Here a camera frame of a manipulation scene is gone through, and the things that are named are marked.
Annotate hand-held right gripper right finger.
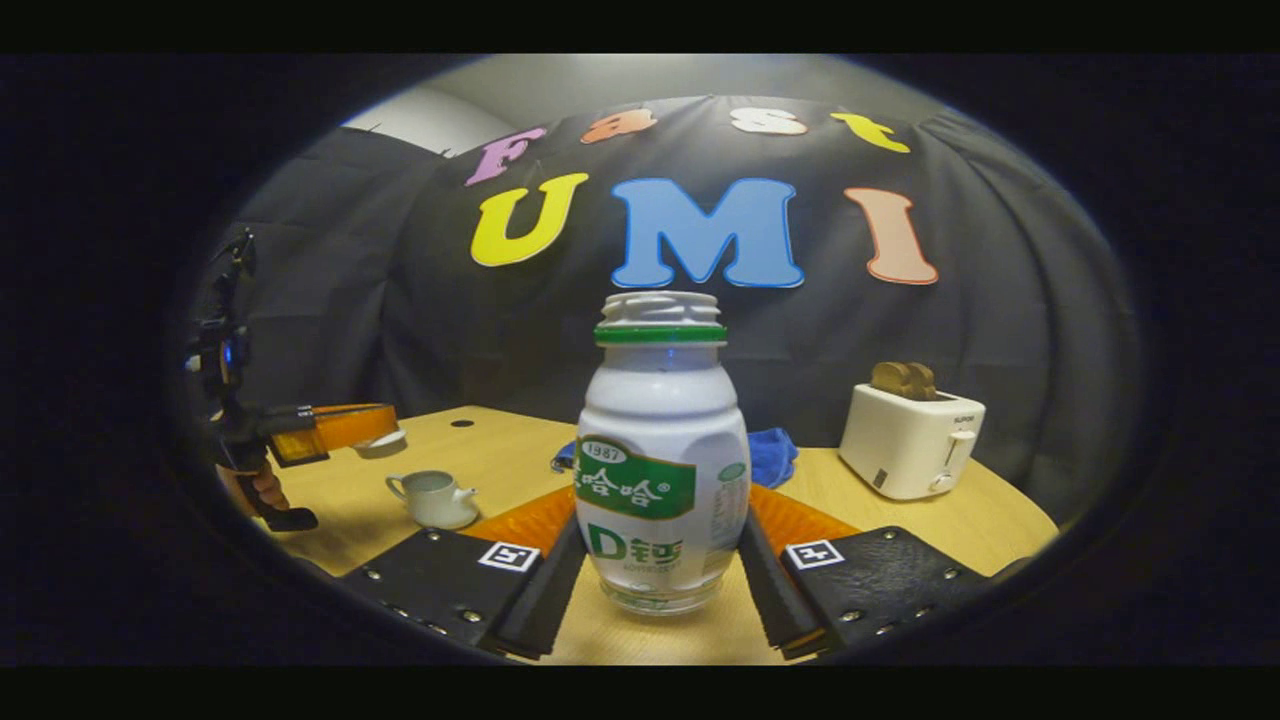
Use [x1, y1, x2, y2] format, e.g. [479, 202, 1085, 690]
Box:
[737, 484, 1033, 662]

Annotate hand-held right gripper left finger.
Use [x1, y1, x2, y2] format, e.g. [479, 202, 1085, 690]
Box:
[338, 486, 593, 662]

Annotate white teacup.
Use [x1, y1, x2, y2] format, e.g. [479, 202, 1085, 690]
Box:
[384, 469, 482, 532]

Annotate white green-label water bottle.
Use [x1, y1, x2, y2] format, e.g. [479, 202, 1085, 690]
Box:
[574, 291, 752, 617]

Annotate black backdrop cloth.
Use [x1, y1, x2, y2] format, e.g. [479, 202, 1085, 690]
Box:
[200, 95, 1143, 521]

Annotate blue towel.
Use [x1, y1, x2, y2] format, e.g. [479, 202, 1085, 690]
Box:
[549, 427, 800, 490]

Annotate white toaster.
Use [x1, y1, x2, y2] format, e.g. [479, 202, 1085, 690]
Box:
[837, 382, 988, 502]

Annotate brown bread slices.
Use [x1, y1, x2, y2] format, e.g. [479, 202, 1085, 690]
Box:
[869, 361, 940, 402]

